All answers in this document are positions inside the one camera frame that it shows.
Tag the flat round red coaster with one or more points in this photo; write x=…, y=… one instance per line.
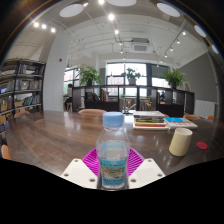
x=202, y=145

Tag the person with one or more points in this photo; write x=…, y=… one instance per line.
x=69, y=93

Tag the stack of books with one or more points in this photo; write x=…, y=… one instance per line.
x=149, y=120

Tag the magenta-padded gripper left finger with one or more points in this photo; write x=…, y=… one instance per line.
x=78, y=171

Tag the ceiling lights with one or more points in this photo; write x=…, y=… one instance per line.
x=71, y=10

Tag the low dark shelf unit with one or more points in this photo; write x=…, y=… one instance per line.
x=111, y=106

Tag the bushy potted plant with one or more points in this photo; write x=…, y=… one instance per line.
x=89, y=76

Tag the flat blue-covered book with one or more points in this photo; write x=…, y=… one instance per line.
x=180, y=122

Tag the white wall board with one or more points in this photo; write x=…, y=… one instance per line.
x=205, y=109

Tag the clear blue-capped water bottle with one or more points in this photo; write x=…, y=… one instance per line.
x=113, y=156

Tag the tall dark bookshelf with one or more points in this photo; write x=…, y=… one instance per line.
x=20, y=86

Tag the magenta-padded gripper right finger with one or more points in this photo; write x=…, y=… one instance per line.
x=148, y=171

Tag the dark-potted leafy plant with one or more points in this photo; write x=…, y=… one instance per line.
x=174, y=78

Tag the white ceiling air conditioner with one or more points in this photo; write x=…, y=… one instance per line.
x=140, y=47

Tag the small white-potted plant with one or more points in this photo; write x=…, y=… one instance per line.
x=131, y=75

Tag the cream ceramic mug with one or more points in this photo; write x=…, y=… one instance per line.
x=180, y=142

